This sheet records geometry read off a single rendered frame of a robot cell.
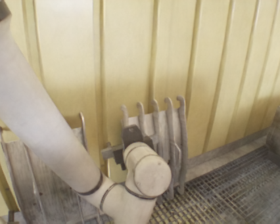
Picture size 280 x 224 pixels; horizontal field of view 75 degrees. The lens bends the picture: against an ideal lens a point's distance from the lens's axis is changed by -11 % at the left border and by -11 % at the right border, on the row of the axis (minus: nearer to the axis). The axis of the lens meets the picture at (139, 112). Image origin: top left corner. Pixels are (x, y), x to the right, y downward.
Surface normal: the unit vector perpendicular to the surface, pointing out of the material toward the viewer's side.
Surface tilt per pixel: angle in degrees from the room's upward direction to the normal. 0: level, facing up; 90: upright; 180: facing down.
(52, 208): 85
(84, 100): 90
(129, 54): 90
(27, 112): 96
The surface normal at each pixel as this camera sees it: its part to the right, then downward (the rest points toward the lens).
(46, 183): 0.46, 0.16
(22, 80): 0.93, 0.11
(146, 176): 0.18, 0.01
